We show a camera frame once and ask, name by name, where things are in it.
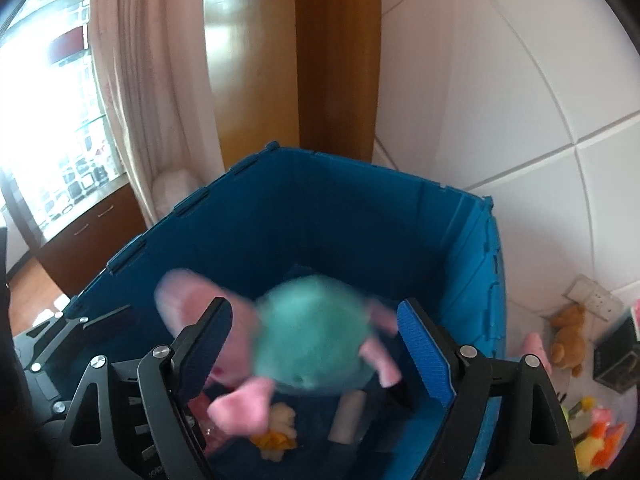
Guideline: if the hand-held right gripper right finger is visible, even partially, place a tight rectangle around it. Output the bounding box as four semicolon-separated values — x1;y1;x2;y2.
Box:
397;298;574;480

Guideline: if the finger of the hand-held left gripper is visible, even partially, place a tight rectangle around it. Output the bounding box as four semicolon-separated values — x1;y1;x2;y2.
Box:
14;305;139;377

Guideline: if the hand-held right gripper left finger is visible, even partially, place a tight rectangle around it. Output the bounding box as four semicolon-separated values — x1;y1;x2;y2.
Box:
61;297;234;480

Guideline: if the teal pink pig plush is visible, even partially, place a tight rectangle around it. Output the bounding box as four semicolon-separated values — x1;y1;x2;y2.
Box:
154;269;403;436

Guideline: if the small yellow white plush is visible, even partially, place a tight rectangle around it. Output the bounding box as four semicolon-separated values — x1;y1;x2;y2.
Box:
250;402;298;461

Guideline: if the blue plastic crate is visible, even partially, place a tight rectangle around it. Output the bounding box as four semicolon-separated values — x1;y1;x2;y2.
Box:
65;142;508;480

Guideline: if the wooden low cabinet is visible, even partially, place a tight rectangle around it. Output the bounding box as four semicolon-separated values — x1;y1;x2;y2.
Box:
37;185;148;296

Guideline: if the blue dress pig plush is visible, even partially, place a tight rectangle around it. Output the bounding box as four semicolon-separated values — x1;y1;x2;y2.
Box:
522;332;553;376

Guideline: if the brown bear plush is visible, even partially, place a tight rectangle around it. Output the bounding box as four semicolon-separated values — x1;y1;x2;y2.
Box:
550;304;588;378

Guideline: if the yellow orange plush toy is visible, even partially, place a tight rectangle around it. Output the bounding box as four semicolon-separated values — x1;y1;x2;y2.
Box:
565;395;628;476

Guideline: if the black gift bag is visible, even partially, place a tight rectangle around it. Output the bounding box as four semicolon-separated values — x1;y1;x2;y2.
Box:
594;317;640;388

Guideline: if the window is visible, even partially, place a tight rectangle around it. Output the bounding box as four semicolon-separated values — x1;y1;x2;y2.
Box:
0;0;126;241

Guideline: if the beige curtain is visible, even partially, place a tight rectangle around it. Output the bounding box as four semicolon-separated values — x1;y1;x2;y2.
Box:
90;0;226;231

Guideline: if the white wall socket panel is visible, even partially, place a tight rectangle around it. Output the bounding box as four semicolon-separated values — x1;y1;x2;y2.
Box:
565;275;623;322

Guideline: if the wooden wall pillar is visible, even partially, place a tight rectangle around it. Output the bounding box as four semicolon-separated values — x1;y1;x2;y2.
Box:
202;0;383;171

